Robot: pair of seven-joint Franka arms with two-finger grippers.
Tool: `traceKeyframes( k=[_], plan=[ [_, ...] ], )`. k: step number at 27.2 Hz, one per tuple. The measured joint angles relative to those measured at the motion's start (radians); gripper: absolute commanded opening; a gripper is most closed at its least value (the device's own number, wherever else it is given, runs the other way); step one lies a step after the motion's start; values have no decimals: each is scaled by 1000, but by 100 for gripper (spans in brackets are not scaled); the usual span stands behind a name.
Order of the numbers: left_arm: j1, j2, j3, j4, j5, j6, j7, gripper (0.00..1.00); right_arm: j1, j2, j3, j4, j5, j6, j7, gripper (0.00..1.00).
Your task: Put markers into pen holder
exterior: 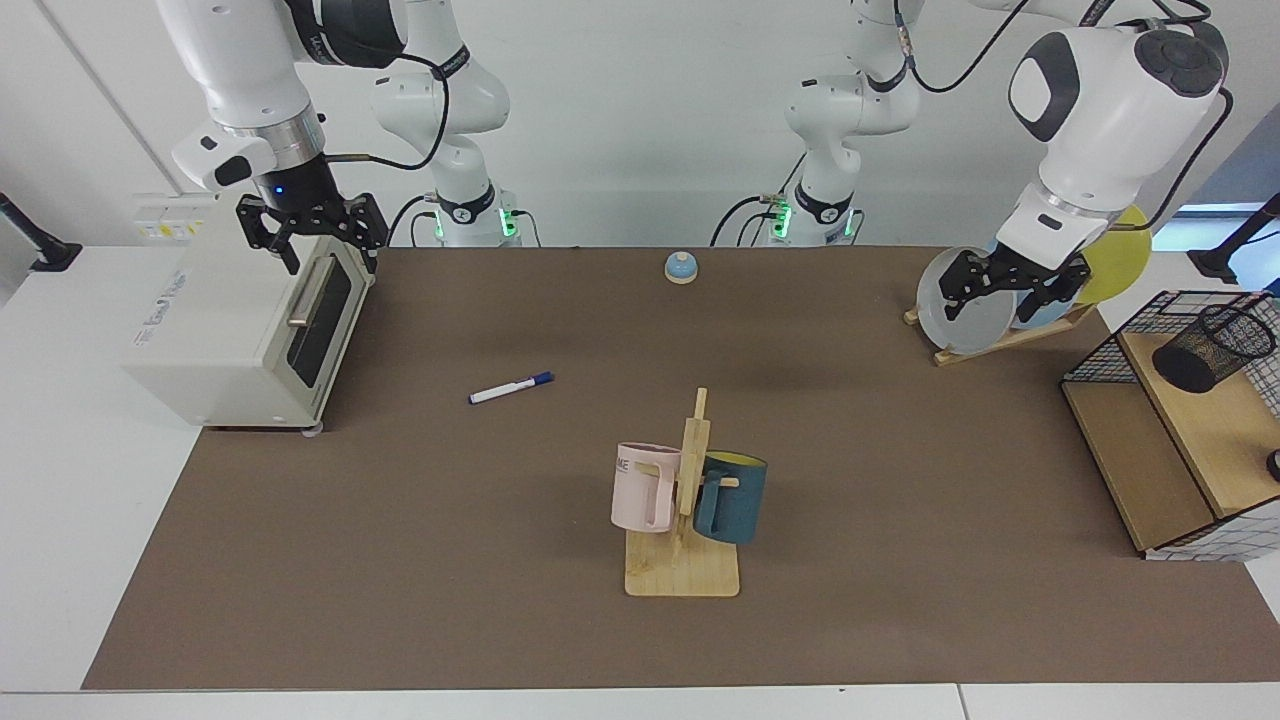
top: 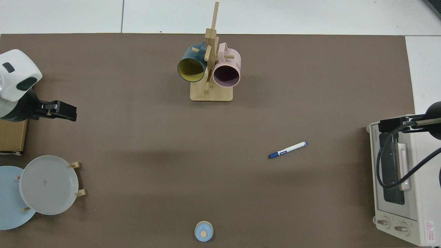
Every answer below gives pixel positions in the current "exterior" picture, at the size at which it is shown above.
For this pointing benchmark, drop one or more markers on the black mesh pen holder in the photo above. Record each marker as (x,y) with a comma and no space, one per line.
(1195,362)

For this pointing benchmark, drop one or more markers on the brown table cloth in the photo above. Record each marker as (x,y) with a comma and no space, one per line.
(450,560)

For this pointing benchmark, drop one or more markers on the wooden cup stand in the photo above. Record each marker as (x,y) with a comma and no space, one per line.
(685,575)

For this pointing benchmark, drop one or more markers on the yellow plate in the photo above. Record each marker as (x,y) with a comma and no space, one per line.
(1120,265)

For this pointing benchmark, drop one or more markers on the wooden plate rack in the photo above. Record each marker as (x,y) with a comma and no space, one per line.
(1000,343)

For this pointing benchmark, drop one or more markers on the small black round object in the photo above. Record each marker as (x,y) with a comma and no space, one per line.
(1275,465)

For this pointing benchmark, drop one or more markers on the black clamp stand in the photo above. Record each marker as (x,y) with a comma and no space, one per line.
(55,255)
(1215,265)

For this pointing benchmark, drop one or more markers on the grey plate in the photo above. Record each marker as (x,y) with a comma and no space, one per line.
(975,330)

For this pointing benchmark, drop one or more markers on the dark teal cup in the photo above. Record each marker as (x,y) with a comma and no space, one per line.
(738,505)

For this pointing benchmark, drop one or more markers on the small blue round bell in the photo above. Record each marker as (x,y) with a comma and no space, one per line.
(681,267)

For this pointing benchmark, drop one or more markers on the pale toaster oven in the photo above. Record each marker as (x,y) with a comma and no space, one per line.
(230,330)

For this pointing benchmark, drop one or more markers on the white marker with blue cap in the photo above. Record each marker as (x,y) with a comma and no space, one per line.
(505,389)

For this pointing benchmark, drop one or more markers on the white power strip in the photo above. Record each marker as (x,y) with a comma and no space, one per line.
(170,215)

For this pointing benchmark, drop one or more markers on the light blue plate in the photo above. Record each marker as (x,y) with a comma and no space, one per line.
(1035,318)

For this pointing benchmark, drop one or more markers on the pink cup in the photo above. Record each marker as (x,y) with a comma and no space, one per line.
(640,495)

